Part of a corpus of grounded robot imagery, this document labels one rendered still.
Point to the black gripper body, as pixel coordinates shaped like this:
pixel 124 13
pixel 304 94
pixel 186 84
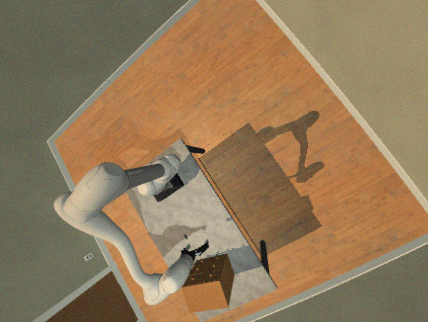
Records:
pixel 191 254

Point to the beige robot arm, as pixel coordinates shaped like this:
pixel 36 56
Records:
pixel 103 184

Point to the brown wooden drawer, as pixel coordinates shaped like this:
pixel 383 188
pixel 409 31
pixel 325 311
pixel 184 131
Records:
pixel 214 276
pixel 202 262
pixel 221 258
pixel 198 270
pixel 214 267
pixel 195 280

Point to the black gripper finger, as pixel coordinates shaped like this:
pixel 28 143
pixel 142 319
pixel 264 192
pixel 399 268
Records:
pixel 202 248
pixel 185 249

